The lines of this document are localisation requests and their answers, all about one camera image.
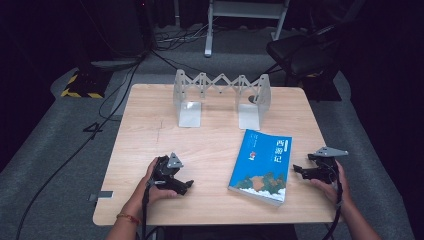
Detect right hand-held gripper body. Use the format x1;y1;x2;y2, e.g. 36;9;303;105
307;146;350;185

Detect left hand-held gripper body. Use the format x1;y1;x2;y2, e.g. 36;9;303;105
151;152;185;192

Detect blue book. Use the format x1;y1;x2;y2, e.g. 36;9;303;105
227;129;293;207

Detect expandable grey metal book stand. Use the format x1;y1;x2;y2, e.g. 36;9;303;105
172;68;272;131

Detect person's right hand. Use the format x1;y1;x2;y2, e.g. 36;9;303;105
309;160;353;209

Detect person's left hand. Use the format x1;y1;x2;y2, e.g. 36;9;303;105
123;157;179;219

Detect grey tape strip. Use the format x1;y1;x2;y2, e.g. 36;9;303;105
88;190;114;202

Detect black chair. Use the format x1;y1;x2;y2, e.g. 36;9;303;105
265;23;344;88

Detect black yellow striped base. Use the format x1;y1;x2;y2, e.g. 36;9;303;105
60;68;113;99

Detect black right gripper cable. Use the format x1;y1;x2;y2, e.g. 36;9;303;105
321;166;345;240

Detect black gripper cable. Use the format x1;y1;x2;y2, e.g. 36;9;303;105
141;179;166;240
321;166;345;240

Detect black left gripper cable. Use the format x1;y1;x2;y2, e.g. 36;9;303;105
141;179;166;240

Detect orange bead bracelet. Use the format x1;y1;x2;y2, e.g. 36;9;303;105
116;212;142;226

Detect long black floor cable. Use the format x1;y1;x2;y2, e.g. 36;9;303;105
14;59;145;240

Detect bundle of floor cables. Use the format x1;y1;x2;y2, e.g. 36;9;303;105
154;23;214;53

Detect white metal stand frame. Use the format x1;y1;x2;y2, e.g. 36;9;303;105
203;0;291;58

